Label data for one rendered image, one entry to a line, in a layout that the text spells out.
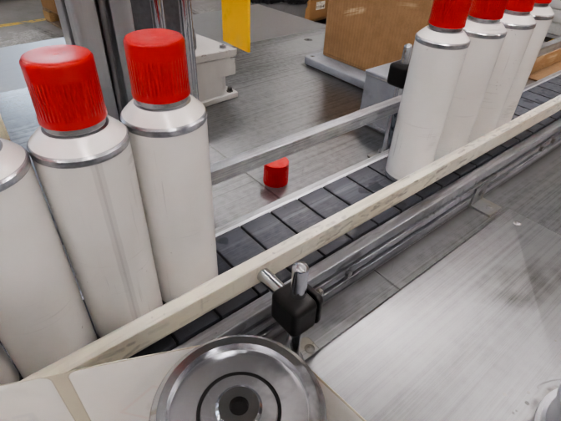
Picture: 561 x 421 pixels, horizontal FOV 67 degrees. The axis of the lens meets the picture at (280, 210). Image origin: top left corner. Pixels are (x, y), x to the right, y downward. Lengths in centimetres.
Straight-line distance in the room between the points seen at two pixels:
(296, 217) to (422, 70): 19
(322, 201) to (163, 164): 24
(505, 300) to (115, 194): 32
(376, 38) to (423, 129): 44
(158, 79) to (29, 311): 15
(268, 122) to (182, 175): 47
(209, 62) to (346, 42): 32
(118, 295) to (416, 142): 34
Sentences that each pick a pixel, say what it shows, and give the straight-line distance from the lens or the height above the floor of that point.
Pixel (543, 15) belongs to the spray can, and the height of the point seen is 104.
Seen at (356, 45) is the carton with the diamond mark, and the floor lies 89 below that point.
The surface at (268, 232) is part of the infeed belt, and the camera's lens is 42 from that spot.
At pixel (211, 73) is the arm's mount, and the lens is 78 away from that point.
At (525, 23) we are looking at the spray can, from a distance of 57.
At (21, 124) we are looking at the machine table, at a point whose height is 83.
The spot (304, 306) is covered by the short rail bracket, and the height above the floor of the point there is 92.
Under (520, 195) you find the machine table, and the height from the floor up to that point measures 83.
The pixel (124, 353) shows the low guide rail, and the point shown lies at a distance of 32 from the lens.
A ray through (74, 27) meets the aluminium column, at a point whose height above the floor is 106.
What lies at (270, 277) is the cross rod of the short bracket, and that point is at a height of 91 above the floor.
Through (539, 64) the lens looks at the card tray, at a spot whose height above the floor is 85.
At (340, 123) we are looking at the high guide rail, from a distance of 44.
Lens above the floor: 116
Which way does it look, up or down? 38 degrees down
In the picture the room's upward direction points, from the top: 3 degrees clockwise
